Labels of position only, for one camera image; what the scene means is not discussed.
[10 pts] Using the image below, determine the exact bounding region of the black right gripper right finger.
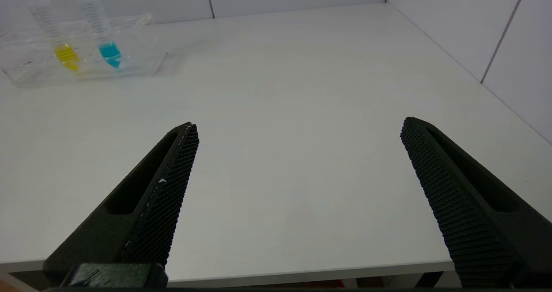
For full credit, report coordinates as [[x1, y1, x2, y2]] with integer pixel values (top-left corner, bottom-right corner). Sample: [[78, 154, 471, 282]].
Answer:
[[400, 116, 552, 289]]

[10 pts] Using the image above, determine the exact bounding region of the test tube with blue pigment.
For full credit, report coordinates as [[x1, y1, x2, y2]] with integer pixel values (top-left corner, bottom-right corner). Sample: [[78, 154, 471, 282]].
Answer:
[[74, 0, 122, 69]]

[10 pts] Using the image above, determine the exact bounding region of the clear acrylic test tube rack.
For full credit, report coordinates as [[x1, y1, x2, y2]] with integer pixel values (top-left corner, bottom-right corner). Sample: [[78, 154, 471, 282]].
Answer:
[[0, 13, 169, 88]]

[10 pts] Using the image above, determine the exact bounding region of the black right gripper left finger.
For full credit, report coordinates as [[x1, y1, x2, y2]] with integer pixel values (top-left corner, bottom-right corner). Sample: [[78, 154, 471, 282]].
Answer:
[[42, 122, 200, 286]]

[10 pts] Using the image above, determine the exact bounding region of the test tube with yellow pigment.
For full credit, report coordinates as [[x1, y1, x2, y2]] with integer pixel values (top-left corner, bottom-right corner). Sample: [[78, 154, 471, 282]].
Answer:
[[27, 0, 82, 72]]

